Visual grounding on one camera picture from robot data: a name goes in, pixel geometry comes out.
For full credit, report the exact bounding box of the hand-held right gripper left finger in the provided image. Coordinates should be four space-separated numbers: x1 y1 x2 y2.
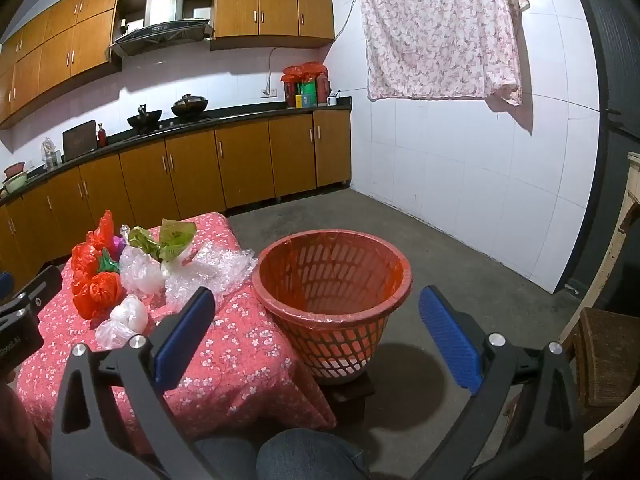
50 286 221 480

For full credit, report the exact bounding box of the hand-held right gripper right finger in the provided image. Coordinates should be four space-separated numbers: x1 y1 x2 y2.
417 285 586 480

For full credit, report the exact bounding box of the red plastic bag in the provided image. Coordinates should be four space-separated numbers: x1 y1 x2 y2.
71 243 103 277
72 271 124 320
89 209 116 252

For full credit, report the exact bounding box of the white plastic bag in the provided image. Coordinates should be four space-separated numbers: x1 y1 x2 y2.
119 246 168 295
94 317 133 350
109 294 150 333

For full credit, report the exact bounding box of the clear bubble wrap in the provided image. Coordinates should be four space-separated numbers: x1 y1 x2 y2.
165 240 259 312

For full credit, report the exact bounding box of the light green plastic bag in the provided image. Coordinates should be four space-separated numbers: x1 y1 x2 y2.
128 218 197 264

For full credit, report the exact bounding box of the red plastic wastebasket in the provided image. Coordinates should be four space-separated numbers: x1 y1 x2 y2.
251 229 413 386

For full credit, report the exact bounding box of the person's left forearm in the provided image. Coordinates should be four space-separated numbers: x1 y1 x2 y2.
0 370 53 480

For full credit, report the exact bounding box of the red floral tablecloth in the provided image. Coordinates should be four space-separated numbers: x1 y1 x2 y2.
15 211 338 457

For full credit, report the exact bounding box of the dark green plastic bag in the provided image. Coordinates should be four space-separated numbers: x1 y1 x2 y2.
97 250 122 275

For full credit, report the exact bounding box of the green plastic basin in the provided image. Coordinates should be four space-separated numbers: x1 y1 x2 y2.
2 172 30 195

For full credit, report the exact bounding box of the dark wooden stool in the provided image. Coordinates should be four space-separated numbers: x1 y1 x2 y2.
322 372 377 404

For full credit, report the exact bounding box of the person's left leg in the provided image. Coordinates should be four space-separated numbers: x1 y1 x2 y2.
192 435 263 480

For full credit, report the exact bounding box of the person's leg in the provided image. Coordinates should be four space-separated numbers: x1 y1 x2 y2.
192 435 263 480
255 427 369 480

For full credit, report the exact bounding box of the glass jar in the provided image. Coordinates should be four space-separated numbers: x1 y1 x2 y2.
41 137 61 170

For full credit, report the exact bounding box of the dark wooden cutting board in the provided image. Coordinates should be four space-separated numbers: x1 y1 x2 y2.
62 119 98 162

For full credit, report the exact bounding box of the old wooden chair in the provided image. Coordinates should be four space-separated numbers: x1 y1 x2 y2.
500 150 640 466

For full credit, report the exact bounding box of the person's right leg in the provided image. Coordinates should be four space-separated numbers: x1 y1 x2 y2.
255 427 369 480

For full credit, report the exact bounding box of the wooden base cabinets black countertop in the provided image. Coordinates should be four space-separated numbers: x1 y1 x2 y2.
0 96 353 281

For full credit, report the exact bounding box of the black lidded wok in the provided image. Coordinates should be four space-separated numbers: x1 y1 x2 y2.
171 93 209 120

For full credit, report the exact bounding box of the green carton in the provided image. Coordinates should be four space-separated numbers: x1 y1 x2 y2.
295 82 319 109

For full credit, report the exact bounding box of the steel range hood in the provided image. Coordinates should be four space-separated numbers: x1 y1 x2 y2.
109 0 216 59

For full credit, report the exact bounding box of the red bag of goods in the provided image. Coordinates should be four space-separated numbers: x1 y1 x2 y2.
281 61 331 109

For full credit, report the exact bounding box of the pink floral hanging sheet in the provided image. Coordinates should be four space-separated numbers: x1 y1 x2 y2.
355 0 531 107

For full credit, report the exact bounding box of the black wok with handle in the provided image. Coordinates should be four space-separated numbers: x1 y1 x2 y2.
126 103 164 135

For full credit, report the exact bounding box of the wooden wall cabinet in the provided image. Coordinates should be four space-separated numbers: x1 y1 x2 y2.
210 0 335 52
0 0 122 130

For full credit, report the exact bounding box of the white power cable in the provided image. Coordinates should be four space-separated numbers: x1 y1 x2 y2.
267 46 281 91

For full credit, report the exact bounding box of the dark door frame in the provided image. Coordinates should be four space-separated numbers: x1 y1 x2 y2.
564 0 640 311

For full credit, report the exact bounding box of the thin white cord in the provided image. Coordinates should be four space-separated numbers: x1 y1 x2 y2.
334 0 361 41

